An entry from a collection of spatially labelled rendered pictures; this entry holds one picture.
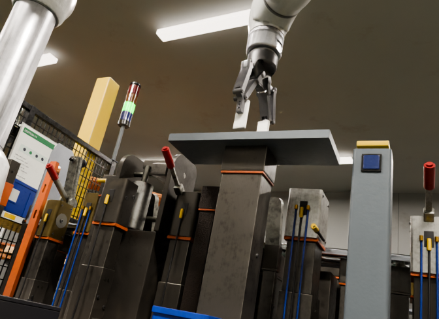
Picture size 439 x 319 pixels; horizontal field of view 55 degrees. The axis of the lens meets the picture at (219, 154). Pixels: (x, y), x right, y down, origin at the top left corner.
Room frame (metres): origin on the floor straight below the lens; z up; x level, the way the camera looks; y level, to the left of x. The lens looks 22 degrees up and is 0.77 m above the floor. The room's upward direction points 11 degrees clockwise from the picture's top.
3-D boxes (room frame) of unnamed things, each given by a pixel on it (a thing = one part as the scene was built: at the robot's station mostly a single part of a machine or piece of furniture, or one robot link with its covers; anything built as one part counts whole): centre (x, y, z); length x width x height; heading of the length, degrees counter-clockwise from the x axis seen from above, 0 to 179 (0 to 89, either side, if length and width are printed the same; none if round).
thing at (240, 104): (0.81, -0.02, 1.24); 0.03 x 0.01 x 0.05; 142
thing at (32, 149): (1.83, 0.84, 1.30); 0.23 x 0.02 x 0.31; 153
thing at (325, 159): (0.87, -0.07, 1.16); 0.37 x 0.14 x 0.02; 63
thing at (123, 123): (2.31, 0.60, 1.81); 0.07 x 0.07 x 0.53
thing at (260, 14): (0.85, -0.06, 1.54); 0.13 x 0.11 x 0.16; 14
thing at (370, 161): (0.72, -0.29, 1.11); 0.03 x 0.01 x 0.03; 63
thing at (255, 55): (0.86, -0.06, 1.36); 0.08 x 0.07 x 0.09; 142
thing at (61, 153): (1.62, 0.62, 1.17); 0.12 x 0.01 x 0.34; 153
